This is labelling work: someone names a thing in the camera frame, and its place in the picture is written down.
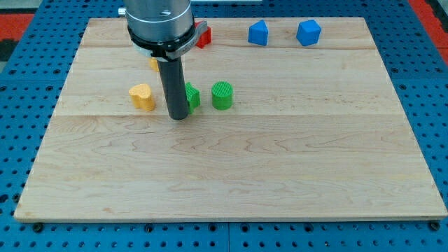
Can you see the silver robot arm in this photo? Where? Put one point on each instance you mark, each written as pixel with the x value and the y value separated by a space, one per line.
pixel 165 30

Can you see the yellow heart block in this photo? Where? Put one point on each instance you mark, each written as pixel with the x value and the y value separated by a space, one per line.
pixel 141 97

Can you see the yellow hexagon block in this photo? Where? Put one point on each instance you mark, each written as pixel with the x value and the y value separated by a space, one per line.
pixel 153 64

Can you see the blue cube block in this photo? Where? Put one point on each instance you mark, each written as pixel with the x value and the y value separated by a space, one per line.
pixel 308 32

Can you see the green cylinder block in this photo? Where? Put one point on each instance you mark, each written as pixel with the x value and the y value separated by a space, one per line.
pixel 222 95

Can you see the red block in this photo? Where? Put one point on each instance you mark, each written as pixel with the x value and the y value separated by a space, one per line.
pixel 203 34

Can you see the black and grey clamp ring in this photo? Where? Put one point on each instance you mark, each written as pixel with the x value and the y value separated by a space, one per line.
pixel 169 50

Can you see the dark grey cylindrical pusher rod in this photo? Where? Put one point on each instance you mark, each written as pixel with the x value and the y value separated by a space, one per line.
pixel 172 77

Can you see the wooden board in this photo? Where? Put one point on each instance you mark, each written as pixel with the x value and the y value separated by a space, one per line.
pixel 315 133

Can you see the green star block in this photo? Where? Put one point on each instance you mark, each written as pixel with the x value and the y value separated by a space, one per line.
pixel 193 97

